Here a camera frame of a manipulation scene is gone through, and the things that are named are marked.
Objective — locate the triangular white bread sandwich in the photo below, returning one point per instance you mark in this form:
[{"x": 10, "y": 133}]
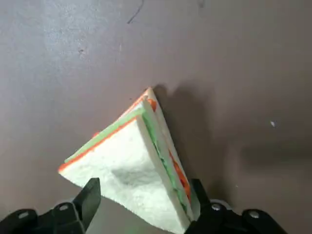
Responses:
[{"x": 129, "y": 165}]

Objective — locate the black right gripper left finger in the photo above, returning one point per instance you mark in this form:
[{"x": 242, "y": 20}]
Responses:
[{"x": 65, "y": 219}]

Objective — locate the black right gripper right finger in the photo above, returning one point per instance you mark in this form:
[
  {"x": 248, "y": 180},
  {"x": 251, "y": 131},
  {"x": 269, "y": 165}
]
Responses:
[{"x": 219, "y": 221}]

